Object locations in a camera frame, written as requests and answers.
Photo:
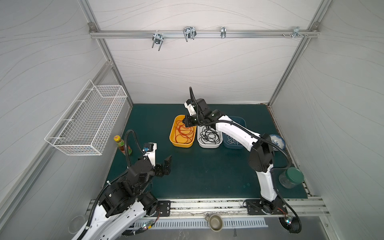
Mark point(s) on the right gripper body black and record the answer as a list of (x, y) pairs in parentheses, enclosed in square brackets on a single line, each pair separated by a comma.
[(191, 120)]

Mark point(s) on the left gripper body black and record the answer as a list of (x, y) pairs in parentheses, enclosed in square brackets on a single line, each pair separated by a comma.
[(157, 170)]

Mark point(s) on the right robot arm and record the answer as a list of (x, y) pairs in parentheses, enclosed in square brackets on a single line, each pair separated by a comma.
[(261, 148)]

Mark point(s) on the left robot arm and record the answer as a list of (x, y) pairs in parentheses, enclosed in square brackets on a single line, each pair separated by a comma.
[(124, 201)]

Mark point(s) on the white plastic tray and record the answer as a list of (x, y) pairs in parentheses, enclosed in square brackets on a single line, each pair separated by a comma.
[(208, 137)]

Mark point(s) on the yellow plastic tray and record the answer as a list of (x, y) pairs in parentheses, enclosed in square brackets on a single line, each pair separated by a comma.
[(182, 136)]

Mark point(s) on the sauce bottle yellow cap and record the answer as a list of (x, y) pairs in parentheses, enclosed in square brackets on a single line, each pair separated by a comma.
[(121, 145)]

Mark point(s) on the blue plastic tray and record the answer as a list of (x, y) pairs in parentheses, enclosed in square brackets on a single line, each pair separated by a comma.
[(230, 142)]

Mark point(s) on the blue white ceramic bowl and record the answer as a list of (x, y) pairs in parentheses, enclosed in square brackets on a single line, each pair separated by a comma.
[(278, 141)]

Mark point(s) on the clear glass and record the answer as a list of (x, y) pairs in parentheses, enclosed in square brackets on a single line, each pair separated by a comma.
[(76, 224)]

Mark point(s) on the middle metal u-bolt clamp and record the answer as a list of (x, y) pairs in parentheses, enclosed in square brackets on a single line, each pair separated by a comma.
[(189, 33)]

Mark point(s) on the metal u-bolt clamp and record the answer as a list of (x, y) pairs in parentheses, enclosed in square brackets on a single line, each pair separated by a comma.
[(157, 39), (189, 33)]

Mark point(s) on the olive green cup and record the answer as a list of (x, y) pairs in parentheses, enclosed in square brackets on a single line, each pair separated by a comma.
[(215, 222)]

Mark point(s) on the left metal u-bolt clamp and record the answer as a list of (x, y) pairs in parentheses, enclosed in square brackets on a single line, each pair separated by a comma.
[(157, 39)]

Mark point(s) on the green lid glass jar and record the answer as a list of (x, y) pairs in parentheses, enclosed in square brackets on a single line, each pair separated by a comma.
[(291, 178)]

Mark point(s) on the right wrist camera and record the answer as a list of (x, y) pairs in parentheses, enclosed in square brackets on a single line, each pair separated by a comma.
[(191, 109)]

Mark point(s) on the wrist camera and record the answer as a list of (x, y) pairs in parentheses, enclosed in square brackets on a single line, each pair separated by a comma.
[(191, 109), (150, 150)]

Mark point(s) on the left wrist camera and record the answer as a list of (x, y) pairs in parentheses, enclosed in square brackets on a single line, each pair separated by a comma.
[(150, 150)]

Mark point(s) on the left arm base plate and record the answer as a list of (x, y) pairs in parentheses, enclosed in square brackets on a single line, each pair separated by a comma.
[(162, 209)]

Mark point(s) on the white vented cable duct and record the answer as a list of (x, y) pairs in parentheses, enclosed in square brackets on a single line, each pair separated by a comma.
[(199, 223)]

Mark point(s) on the white wire basket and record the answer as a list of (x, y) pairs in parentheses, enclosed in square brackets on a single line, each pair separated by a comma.
[(86, 125)]

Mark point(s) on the small metal bracket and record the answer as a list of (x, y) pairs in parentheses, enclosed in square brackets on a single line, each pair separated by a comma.
[(223, 32)]

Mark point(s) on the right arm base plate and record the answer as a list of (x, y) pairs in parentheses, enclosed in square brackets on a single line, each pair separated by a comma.
[(255, 207)]

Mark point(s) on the right metal hook bracket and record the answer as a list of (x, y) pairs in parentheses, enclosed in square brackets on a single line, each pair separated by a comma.
[(296, 33)]

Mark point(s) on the horizontal metal rail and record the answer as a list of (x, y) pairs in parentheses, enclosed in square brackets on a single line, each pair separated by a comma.
[(201, 34)]

